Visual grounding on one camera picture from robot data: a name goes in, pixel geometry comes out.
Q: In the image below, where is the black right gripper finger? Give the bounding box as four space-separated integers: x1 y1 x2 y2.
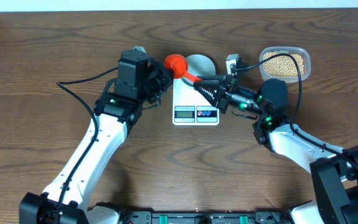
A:
193 82 228 108
198 75 227 83

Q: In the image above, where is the red measuring scoop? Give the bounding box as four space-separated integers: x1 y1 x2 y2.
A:
164 54 202 84

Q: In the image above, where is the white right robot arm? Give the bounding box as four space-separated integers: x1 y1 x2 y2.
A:
193 75 358 223

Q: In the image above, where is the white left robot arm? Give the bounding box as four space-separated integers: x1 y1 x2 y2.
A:
19 46 173 223

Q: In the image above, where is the light grey bowl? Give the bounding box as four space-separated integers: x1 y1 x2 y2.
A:
173 54 216 89

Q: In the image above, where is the white digital kitchen scale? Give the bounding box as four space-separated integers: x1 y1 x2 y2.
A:
172 78 219 126

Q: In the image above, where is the clear plastic container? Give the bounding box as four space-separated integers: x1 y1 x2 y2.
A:
259 47 311 83

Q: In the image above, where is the pile of soybeans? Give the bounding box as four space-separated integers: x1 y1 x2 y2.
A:
263 54 305 77

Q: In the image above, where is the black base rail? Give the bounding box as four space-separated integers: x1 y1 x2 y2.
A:
118 210 293 224

